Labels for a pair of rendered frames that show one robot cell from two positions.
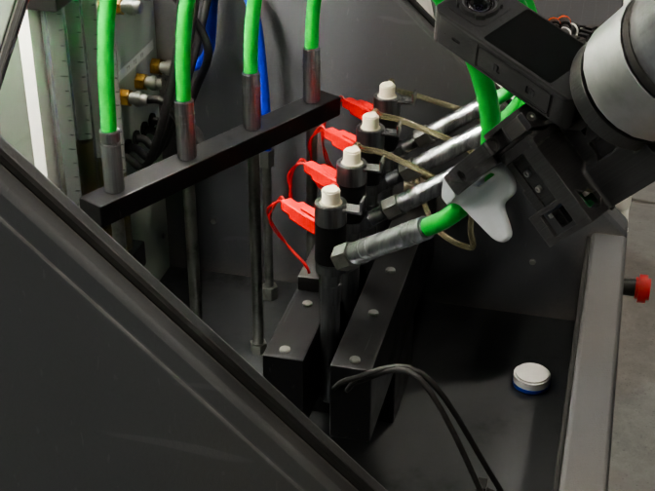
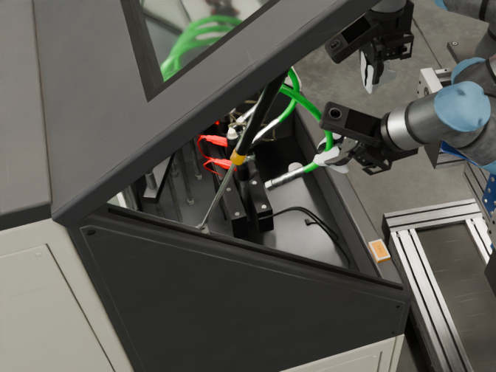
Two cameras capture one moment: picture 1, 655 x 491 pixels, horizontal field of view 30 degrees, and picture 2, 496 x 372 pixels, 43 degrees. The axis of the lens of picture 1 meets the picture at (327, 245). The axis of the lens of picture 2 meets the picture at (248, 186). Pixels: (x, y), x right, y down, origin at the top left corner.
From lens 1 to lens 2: 0.64 m
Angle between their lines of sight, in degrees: 27
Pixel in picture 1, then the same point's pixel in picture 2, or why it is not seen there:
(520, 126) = (360, 148)
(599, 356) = not seen: hidden behind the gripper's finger
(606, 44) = (400, 130)
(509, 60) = (356, 133)
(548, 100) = (373, 142)
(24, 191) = (229, 246)
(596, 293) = (314, 133)
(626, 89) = (411, 142)
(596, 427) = (350, 193)
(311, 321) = (236, 197)
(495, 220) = (342, 168)
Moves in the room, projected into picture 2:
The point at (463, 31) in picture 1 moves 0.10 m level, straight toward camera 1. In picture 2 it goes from (336, 127) to (365, 165)
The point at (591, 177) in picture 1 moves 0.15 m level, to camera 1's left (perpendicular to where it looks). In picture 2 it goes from (384, 155) to (314, 190)
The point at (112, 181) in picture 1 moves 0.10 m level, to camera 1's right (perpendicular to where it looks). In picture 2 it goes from (153, 184) to (195, 166)
